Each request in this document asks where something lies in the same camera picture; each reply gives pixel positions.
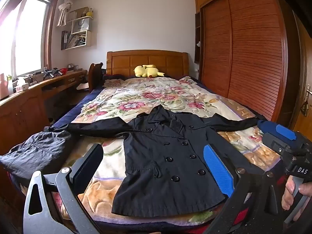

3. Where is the black trench coat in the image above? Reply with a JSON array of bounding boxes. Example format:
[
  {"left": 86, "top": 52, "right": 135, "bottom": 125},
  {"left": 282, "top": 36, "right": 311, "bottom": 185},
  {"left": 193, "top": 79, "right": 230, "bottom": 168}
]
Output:
[{"left": 66, "top": 106, "right": 262, "bottom": 218}]

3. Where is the person's right hand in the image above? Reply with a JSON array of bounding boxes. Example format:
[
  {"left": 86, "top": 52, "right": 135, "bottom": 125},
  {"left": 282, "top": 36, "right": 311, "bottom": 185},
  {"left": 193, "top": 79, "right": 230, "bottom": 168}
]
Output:
[{"left": 281, "top": 175, "right": 312, "bottom": 210}]

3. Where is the folded dark grey jacket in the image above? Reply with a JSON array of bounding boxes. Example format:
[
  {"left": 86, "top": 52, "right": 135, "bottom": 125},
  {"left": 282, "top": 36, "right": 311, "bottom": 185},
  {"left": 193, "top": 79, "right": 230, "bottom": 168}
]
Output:
[{"left": 1, "top": 130, "right": 75, "bottom": 182}]

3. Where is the blue bed sheet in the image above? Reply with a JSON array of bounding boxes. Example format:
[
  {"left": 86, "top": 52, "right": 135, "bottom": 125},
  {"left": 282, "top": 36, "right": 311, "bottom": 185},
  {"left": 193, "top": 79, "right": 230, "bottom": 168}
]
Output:
[{"left": 51, "top": 87, "right": 104, "bottom": 128}]

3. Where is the long wooden desk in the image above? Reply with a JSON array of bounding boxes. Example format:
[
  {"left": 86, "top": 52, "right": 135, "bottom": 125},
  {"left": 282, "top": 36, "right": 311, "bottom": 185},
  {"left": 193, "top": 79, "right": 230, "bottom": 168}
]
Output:
[{"left": 1, "top": 70, "right": 87, "bottom": 154}]

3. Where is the wooden louvered wardrobe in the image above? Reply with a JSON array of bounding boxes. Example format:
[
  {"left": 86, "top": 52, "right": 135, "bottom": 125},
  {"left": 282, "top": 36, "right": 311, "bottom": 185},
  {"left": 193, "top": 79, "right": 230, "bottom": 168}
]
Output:
[{"left": 195, "top": 0, "right": 301, "bottom": 126}]

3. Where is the wooden door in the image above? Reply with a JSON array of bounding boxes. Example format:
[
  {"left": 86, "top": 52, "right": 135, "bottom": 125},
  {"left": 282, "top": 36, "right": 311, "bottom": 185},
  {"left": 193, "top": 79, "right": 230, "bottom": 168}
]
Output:
[{"left": 291, "top": 16, "right": 311, "bottom": 140}]

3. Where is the floral bed blanket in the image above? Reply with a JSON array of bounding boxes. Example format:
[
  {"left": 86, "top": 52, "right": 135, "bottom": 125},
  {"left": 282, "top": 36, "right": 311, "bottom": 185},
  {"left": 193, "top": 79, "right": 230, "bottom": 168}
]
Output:
[{"left": 19, "top": 76, "right": 281, "bottom": 226}]

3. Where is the wooden chair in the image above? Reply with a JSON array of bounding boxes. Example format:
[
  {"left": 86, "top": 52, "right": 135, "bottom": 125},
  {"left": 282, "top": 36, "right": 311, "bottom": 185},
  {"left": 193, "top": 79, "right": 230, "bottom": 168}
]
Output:
[{"left": 88, "top": 62, "right": 103, "bottom": 92}]

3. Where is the red bowl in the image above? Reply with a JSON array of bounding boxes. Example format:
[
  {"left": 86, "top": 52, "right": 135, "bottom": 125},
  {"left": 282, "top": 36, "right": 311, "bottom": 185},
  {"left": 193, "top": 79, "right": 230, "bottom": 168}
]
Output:
[{"left": 60, "top": 68, "right": 68, "bottom": 75}]

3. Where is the pink bottle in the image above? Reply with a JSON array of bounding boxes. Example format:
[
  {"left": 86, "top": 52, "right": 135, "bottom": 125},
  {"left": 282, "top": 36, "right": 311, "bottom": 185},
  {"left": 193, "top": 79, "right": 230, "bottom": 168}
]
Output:
[{"left": 0, "top": 73, "right": 9, "bottom": 100}]

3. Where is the yellow plush toy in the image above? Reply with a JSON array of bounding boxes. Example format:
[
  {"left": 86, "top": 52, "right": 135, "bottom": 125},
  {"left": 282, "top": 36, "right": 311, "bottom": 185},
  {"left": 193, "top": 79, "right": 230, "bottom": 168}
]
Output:
[{"left": 134, "top": 65, "right": 164, "bottom": 78}]

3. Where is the wooden headboard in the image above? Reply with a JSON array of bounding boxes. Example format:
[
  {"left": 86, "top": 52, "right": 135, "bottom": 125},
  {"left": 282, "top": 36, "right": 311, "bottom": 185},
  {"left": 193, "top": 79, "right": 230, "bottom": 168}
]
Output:
[{"left": 106, "top": 50, "right": 189, "bottom": 80}]

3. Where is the window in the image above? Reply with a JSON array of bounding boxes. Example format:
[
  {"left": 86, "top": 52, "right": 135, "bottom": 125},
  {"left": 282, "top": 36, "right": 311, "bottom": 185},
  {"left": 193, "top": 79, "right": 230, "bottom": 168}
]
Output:
[{"left": 1, "top": 0, "right": 52, "bottom": 78}]

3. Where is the white wall shelf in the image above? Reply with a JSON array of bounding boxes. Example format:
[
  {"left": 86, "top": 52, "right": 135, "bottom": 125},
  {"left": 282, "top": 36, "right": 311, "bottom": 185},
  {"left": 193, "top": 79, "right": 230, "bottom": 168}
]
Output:
[{"left": 61, "top": 7, "right": 94, "bottom": 50}]

